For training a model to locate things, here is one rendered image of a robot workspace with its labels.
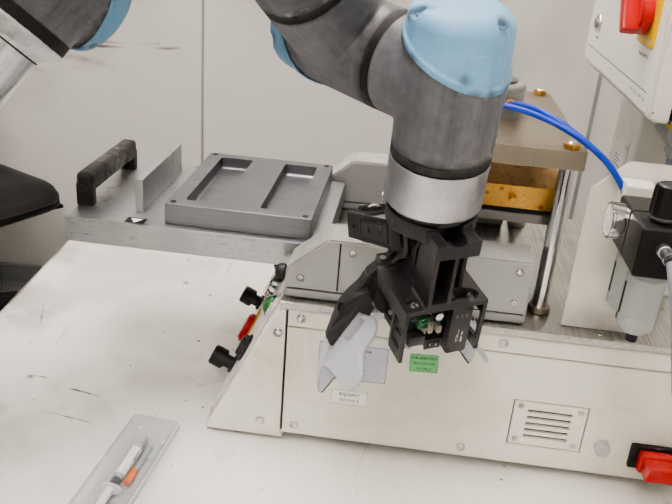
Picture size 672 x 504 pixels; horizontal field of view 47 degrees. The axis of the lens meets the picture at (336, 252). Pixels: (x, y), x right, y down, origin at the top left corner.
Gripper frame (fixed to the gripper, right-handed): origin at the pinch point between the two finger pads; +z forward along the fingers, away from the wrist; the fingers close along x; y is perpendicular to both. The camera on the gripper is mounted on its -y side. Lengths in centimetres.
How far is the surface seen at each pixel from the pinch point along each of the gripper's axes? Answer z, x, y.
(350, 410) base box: 12.6, -0.7, -7.1
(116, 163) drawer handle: -2.6, -20.9, -39.9
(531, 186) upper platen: -11.4, 18.6, -11.0
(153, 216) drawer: -1.6, -18.1, -28.8
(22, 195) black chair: 71, -41, -159
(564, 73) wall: 36, 115, -137
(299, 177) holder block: 0.4, 1.8, -37.0
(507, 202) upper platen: -9.5, 16.4, -11.4
